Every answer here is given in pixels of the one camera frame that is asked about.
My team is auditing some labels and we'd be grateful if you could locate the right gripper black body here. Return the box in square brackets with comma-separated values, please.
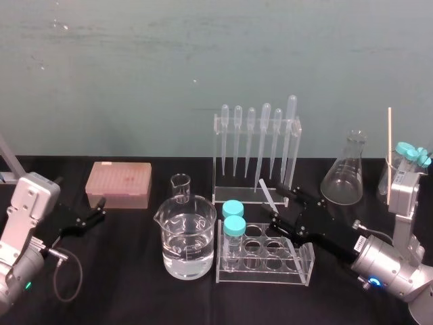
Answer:
[293, 201, 360, 264]

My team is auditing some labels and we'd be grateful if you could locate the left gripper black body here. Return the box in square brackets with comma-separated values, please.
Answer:
[50, 201, 86, 242]

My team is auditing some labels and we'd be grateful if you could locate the pink pipette tip box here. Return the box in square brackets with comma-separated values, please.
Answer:
[85, 161, 152, 209]

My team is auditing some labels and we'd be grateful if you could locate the clear acrylic tube rack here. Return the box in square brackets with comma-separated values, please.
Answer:
[215, 218, 316, 287]

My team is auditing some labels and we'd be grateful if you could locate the clear acrylic pipette stand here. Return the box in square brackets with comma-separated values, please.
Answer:
[212, 113, 302, 209]

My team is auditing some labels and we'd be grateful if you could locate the glass conical flask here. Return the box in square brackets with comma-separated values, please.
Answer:
[319, 129, 369, 207]

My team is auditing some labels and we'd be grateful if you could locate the teal capped clear vial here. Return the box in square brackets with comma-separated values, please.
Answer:
[221, 199, 245, 219]
[223, 215, 248, 270]

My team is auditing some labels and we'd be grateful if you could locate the longest clear plastic pipette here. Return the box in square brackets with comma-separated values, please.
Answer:
[279, 94, 298, 190]

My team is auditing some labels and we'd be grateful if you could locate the long clear plastic pipette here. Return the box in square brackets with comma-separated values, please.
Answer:
[253, 102, 272, 194]

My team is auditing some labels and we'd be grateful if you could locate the glass beaker holding tubes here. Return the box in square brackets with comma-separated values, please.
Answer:
[376, 151, 402, 198]

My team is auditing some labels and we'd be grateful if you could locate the small glass beaker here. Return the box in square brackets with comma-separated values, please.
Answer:
[170, 173, 191, 204]

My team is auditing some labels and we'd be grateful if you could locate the grey metal bar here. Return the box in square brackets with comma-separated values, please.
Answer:
[0, 132, 23, 184]

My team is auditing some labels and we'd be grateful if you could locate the black table cloth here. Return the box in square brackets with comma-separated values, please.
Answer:
[0, 154, 433, 325]

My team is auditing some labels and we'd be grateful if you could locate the large glass beaker with water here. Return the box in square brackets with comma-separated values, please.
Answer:
[153, 195, 218, 280]

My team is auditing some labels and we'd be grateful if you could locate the thin wooden stick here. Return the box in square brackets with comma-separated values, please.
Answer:
[387, 107, 393, 207]

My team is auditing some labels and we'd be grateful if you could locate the teal capped plastic tube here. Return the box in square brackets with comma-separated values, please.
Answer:
[405, 148, 420, 172]
[395, 142, 412, 170]
[416, 146, 432, 174]

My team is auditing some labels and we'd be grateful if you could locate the left wrist thin dark cable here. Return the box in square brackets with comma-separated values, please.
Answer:
[43, 246, 85, 303]

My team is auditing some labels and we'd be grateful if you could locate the wrist thin dark cable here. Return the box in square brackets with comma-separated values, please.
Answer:
[352, 219, 396, 247]
[43, 246, 85, 303]

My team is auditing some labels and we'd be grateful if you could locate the right wrist thin dark cable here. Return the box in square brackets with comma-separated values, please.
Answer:
[352, 219, 396, 247]

